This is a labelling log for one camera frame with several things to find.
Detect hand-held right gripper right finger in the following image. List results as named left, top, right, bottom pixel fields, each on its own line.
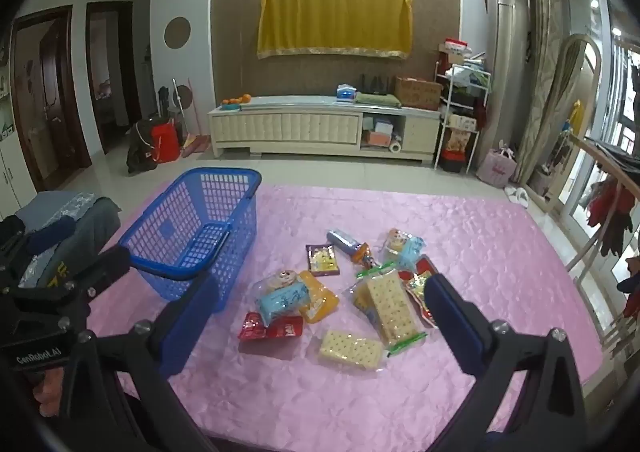
left=426, top=273, right=589, bottom=452

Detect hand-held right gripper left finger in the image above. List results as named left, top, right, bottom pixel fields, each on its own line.
left=60, top=275, right=223, bottom=452

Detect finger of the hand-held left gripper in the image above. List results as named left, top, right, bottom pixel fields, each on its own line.
left=0, top=215, right=77, bottom=283
left=10, top=247, right=132, bottom=331

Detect red and gold snack packet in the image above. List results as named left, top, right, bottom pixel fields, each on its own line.
left=400, top=255, right=441, bottom=329

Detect clear cracker packet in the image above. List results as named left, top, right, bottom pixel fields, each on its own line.
left=318, top=329, right=386, bottom=372
left=350, top=268, right=428, bottom=358

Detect blue plastic basket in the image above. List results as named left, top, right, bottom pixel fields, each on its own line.
left=117, top=167, right=263, bottom=315

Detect light blue cartoon snack packet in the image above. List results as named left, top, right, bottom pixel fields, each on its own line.
left=382, top=228, right=426, bottom=273
left=252, top=269, right=313, bottom=325

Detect orange stick snack packet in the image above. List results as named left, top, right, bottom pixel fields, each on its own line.
left=351, top=242, right=377, bottom=271

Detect yellow-orange snack packet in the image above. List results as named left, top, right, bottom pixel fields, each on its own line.
left=299, top=271, right=341, bottom=324

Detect blue-grey snack packet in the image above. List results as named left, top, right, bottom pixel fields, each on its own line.
left=326, top=229, right=361, bottom=255

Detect purple snack packet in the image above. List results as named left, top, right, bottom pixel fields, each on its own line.
left=305, top=243, right=342, bottom=278

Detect person's left hand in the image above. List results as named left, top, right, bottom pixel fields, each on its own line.
left=30, top=368, right=68, bottom=415

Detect grey printed cloth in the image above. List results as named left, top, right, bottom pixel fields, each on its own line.
left=17, top=189, right=123, bottom=293

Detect white cupboard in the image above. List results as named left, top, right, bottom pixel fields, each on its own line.
left=0, top=127, right=38, bottom=213

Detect black bag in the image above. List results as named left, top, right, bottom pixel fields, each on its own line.
left=126, top=119, right=161, bottom=175

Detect dark wooden door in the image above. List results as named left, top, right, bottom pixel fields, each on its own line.
left=10, top=6, right=92, bottom=193

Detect red bag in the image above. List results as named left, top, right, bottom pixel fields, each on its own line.
left=150, top=125, right=180, bottom=163

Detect pink quilted table cover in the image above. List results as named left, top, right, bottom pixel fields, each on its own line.
left=87, top=182, right=606, bottom=452

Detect pink broom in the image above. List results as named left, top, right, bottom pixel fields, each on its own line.
left=180, top=77, right=207, bottom=158

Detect pink bag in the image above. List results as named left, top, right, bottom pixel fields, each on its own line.
left=476, top=147, right=517, bottom=189

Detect colourful snack bag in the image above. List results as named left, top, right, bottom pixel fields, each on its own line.
left=445, top=127, right=473, bottom=163

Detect dark red hanging clothes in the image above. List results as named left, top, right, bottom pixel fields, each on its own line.
left=585, top=177, right=638, bottom=258

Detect plate of oranges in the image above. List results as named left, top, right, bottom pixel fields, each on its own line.
left=220, top=93, right=253, bottom=112

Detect cream television cabinet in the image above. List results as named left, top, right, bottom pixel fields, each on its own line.
left=207, top=95, right=443, bottom=164

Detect white metal rack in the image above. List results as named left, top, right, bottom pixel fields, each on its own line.
left=434, top=50, right=488, bottom=175

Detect cardboard box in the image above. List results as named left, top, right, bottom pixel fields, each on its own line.
left=392, top=76, right=443, bottom=110

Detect green folded cloth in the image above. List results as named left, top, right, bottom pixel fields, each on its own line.
left=354, top=92, right=401, bottom=108

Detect arched wooden chair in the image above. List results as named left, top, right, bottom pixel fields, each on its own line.
left=540, top=32, right=608, bottom=213

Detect standing air conditioner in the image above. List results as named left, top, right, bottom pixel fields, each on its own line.
left=486, top=0, right=530, bottom=153

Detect red gift box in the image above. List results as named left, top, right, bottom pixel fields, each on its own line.
left=440, top=37, right=471, bottom=63

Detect patterned curtain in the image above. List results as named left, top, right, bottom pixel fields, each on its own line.
left=517, top=0, right=563, bottom=193

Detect yellow cloth cover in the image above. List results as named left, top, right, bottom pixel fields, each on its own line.
left=257, top=0, right=414, bottom=62

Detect wooden frame rack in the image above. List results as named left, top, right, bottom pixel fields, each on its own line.
left=567, top=135, right=640, bottom=350

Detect round wall decoration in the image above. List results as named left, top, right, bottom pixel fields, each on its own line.
left=164, top=16, right=193, bottom=49

